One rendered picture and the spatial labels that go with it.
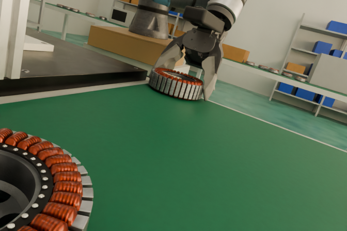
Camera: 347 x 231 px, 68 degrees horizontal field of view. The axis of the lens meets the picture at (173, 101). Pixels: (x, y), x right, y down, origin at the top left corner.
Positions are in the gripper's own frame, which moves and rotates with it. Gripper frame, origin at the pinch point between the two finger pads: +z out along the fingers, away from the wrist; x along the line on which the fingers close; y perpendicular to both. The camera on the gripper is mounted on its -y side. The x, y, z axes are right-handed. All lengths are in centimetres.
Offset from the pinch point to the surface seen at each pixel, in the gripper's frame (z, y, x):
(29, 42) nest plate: 7.8, -17.4, 19.1
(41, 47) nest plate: 7.2, -15.4, 18.6
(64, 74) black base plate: 10.4, -19.6, 5.8
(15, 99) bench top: 16.0, -24.9, 3.9
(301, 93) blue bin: -261, 530, -19
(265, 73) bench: -109, 196, 17
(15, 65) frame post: 12.9, -27.0, 4.4
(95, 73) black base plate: 7.4, -14.1, 6.3
